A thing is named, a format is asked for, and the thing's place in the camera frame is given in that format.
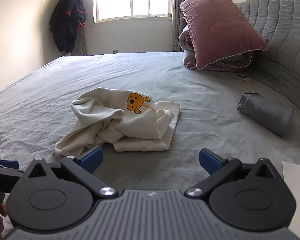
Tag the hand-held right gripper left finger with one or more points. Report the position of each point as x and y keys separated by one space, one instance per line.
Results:
x=92 y=158

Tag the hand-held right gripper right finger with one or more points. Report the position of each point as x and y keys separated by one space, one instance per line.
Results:
x=210 y=160

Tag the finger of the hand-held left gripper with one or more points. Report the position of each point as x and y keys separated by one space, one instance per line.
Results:
x=7 y=164

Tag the plain cream pants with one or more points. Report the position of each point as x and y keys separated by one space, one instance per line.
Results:
x=142 y=145

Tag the folded grey knit garment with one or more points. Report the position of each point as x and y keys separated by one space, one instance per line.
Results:
x=267 y=116

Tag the white paper sheet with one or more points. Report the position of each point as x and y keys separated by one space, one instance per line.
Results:
x=296 y=177

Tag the small beige tassel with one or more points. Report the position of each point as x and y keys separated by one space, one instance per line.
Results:
x=243 y=78

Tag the folded grey pink quilt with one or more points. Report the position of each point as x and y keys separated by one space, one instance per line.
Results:
x=187 y=55

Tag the pink pillow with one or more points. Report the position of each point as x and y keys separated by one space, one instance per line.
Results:
x=222 y=27

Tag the dark hanging jacket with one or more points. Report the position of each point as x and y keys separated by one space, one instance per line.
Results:
x=67 y=22

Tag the grey quilted headboard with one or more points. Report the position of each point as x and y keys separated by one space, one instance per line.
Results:
x=277 y=17

